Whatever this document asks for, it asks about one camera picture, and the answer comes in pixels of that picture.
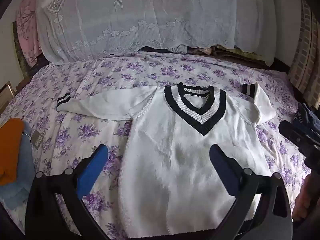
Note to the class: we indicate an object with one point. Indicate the person's right hand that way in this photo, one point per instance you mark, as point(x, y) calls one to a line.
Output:
point(307, 200)

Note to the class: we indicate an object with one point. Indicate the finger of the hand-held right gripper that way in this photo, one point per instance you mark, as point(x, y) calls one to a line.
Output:
point(290, 130)
point(308, 116)

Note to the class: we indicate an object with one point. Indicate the pink floral cloth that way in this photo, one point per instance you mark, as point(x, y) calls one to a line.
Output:
point(28, 30)

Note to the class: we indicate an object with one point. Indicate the white lace cover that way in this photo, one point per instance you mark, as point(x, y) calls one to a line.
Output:
point(150, 17)

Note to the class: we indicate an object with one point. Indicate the wooden framed board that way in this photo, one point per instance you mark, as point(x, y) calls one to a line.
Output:
point(6, 95)

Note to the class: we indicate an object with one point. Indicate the orange garment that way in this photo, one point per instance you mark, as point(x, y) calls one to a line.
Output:
point(10, 150)

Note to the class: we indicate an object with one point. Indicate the pile of folded blankets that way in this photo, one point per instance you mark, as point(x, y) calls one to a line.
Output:
point(200, 51)

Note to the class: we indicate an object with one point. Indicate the grey hang tag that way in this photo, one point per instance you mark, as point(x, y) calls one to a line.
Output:
point(37, 141)

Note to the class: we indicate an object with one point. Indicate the white V-neck sweater navy trim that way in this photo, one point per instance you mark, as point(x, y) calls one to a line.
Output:
point(175, 142)

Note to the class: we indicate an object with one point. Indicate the light blue garment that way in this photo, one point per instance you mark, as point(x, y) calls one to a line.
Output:
point(17, 195)

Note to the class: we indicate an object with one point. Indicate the purple floral bedsheet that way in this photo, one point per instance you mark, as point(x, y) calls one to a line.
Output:
point(100, 80)

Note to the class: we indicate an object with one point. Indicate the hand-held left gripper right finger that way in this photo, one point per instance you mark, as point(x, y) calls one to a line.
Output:
point(223, 171)

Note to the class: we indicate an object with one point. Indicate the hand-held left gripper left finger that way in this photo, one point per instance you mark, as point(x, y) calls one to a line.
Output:
point(93, 170)

